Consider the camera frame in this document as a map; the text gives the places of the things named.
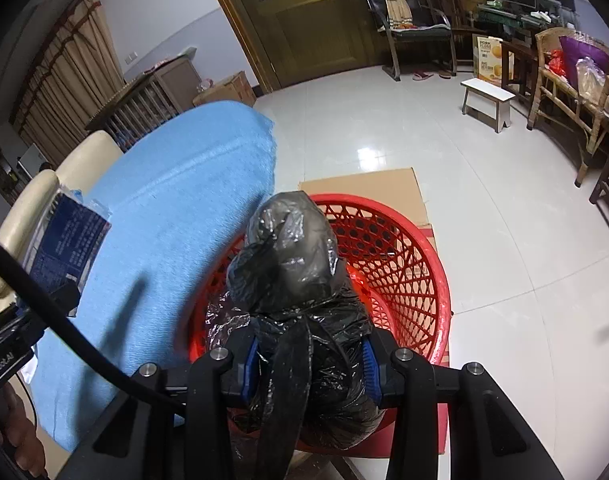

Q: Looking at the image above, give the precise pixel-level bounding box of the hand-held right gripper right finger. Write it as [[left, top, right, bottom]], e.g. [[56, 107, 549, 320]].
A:
[[359, 330, 567, 480]]

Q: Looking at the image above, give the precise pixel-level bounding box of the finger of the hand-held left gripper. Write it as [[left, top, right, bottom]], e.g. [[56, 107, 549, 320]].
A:
[[44, 282, 81, 318]]

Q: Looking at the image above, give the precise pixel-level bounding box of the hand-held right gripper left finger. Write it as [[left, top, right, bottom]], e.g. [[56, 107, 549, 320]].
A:
[[59, 332, 262, 480]]

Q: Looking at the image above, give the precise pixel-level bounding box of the blue printed plastic packet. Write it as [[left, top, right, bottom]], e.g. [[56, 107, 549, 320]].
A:
[[23, 187, 111, 318]]

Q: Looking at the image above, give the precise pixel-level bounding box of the red plastic basket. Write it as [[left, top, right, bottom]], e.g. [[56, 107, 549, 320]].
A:
[[187, 192, 453, 461]]

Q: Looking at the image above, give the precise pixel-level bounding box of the black plastic garbage bag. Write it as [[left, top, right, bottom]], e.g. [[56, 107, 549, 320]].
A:
[[204, 190, 390, 480]]

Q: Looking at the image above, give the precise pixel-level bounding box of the person's left hand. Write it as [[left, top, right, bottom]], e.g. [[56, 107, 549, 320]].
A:
[[0, 377, 48, 480]]

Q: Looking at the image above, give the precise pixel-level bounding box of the beige leather sofa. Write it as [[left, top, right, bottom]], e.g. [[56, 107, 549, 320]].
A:
[[0, 130, 124, 311]]

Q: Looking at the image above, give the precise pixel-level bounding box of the blue cloth table cover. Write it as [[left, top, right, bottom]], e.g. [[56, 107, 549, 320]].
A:
[[29, 101, 278, 453]]

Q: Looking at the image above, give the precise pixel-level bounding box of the flat cardboard sheet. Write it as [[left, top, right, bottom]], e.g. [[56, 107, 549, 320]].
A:
[[298, 166, 435, 231]]

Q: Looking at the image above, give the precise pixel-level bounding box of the brown curtain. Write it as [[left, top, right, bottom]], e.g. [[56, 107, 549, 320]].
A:
[[9, 0, 128, 166]]

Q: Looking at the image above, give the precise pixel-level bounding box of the wooden crib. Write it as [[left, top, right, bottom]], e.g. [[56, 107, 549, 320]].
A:
[[84, 47, 202, 151]]

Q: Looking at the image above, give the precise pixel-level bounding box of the brown cardboard box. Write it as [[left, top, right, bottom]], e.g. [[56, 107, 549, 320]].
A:
[[192, 71, 258, 108]]

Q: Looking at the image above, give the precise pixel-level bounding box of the dark wooden chair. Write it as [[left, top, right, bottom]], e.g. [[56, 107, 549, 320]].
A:
[[588, 125, 609, 263], [419, 0, 477, 68]]

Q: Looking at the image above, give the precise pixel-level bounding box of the white wooden stool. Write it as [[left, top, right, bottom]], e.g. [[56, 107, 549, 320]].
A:
[[460, 78, 516, 133]]

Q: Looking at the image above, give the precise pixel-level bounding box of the orange printed carton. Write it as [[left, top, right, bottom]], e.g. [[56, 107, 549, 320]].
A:
[[471, 33, 516, 86]]

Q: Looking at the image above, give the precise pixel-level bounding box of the wooden double door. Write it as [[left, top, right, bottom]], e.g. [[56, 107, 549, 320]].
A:
[[197, 0, 455, 93]]

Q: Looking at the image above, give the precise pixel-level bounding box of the black metal armchair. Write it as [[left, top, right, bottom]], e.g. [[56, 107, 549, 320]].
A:
[[361, 0, 457, 82]]

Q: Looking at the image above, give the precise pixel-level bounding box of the clear plastic bag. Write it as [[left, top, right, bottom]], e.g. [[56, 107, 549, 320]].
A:
[[575, 57, 607, 103]]

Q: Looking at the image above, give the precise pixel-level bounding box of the striped beige scarf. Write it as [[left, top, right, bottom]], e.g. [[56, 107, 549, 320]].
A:
[[377, 0, 414, 31]]

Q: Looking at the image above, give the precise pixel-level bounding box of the bamboo chair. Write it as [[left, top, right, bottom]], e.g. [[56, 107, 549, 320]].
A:
[[527, 27, 609, 188]]

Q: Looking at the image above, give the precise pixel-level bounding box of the dark wooden desk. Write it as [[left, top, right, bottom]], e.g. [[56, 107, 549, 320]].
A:
[[477, 2, 580, 61]]

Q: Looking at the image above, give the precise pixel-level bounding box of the purple cushion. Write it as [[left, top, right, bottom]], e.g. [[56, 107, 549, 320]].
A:
[[559, 35, 609, 91]]

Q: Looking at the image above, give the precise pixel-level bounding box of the black cable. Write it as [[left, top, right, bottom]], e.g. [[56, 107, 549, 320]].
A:
[[0, 232, 190, 408]]

